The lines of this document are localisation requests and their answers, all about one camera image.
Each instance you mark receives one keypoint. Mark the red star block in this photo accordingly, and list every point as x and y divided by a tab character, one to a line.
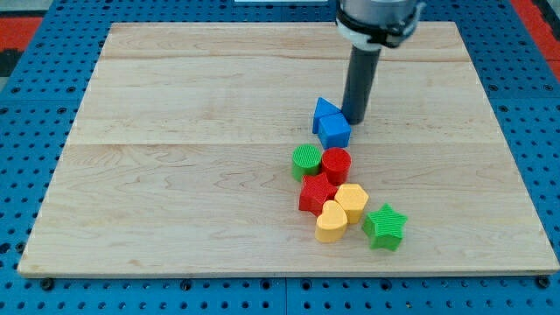
316	190

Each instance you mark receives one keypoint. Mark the blue triangle block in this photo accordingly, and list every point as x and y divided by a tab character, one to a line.
323	108

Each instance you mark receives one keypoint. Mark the green star block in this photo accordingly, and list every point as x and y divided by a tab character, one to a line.
384	228

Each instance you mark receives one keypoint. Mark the blue cube block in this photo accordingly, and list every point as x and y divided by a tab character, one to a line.
334	131

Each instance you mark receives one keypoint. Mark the red cylinder block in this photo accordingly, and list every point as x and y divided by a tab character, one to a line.
336	163

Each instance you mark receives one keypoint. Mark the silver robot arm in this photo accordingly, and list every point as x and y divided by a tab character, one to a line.
371	25

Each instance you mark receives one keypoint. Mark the green cylinder block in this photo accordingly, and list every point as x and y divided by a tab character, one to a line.
305	160

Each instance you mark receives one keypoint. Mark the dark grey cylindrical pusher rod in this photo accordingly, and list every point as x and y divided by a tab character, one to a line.
359	80

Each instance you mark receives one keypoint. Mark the yellow heart block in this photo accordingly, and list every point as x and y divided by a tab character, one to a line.
331	225

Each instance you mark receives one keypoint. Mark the yellow hexagon block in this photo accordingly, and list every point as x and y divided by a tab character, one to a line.
353	199

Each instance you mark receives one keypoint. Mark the light wooden board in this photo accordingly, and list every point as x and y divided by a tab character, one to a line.
178	164

